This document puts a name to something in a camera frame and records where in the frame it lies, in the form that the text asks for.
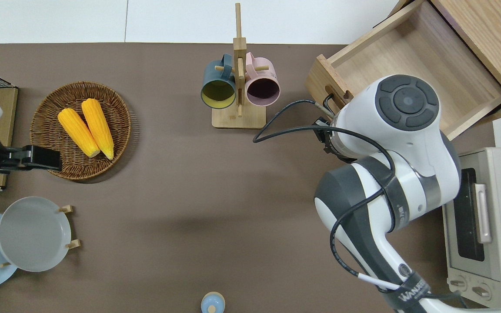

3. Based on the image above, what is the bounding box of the small blue cup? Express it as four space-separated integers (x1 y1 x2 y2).
201 292 226 313

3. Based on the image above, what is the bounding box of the wooden mug tree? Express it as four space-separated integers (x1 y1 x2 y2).
211 2 271 130

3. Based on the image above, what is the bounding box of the wooden plate rack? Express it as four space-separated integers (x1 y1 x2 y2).
0 204 81 268

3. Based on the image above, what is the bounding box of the dark blue mug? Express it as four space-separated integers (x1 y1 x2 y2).
201 53 237 109

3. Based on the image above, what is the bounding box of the light wooden drawer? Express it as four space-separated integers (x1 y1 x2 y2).
305 0 501 141

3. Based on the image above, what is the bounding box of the yellow corn cob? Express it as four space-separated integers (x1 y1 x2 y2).
81 98 115 160
57 108 101 158

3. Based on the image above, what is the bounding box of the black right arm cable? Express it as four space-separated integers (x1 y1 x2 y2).
253 99 401 291

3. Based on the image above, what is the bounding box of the brown wicker basket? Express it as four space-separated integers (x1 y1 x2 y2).
30 81 132 181

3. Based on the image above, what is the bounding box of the wooden cabinet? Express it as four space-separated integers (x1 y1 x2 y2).
390 0 501 109

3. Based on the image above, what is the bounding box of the pink mug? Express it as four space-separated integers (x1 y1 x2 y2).
244 52 281 107

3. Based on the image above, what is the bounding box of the grey plate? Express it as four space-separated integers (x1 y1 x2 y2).
0 196 72 273

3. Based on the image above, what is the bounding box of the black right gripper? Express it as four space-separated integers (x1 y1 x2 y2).
313 116 338 156

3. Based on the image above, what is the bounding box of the black drawer handle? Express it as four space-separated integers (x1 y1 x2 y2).
323 93 342 111

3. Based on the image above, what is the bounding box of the brown table mat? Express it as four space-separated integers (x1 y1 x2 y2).
0 43 497 313

